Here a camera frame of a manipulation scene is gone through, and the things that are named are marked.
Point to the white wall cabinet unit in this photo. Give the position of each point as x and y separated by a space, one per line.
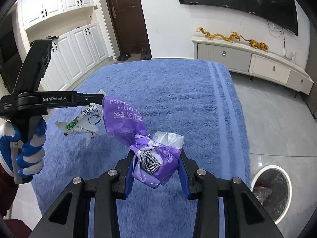
82 34

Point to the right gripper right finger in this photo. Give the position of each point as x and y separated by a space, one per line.
244 216

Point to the white paper pack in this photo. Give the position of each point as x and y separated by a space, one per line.
87 122

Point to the dark brown entrance door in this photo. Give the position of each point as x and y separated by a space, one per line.
129 25

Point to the golden dragon ornament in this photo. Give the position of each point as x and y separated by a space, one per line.
233 35

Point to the white round trash bin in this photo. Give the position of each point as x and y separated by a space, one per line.
272 186

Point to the purple tissue pack wrapper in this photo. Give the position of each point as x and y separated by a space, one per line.
156 157

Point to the blue towel table cover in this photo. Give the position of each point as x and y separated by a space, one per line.
195 99

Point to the brown shoes by door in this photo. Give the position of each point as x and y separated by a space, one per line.
145 54

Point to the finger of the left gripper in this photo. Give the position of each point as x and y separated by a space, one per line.
83 99

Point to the black shoes by door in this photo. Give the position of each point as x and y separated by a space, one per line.
123 57

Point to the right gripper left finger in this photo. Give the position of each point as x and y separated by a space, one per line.
68 216

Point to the blue white gloved left hand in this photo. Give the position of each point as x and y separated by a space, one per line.
30 161

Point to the grey double door refrigerator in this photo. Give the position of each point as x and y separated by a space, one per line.
311 99

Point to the white TV console cabinet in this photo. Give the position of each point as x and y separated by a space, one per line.
243 59

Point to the golden tiger ornament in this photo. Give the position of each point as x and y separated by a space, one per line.
258 45

